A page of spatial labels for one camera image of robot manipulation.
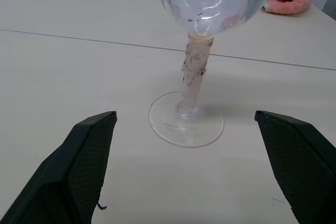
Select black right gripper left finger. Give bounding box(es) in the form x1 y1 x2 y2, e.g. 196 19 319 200
0 111 118 224

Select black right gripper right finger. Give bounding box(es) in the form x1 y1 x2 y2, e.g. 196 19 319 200
254 110 336 224

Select clear wine glass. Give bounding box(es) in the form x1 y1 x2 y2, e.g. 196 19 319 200
148 0 278 148

